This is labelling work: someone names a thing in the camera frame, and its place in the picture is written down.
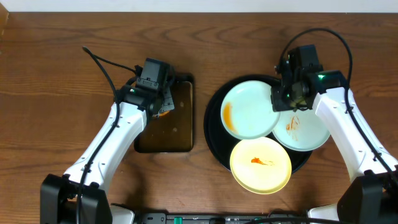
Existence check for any orange green sponge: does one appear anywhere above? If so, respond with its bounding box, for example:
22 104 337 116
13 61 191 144
156 111 170 117

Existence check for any light blue plate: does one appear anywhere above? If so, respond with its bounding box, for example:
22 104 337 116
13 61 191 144
272 110 330 151
220 80 280 140

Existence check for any light blue plate top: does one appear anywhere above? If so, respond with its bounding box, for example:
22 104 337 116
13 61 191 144
220 80 280 140

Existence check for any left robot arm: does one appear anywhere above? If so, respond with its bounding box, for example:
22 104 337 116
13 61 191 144
40 58 175 223

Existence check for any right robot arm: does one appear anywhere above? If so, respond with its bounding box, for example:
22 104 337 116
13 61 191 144
271 45 397 223

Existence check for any black rectangular water tray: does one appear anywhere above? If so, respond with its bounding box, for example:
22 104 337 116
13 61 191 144
134 73 194 153

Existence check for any yellow plate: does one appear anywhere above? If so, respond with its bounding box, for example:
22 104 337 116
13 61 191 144
229 137 292 194

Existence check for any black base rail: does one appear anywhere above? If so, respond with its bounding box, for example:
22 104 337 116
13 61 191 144
133 212 299 224

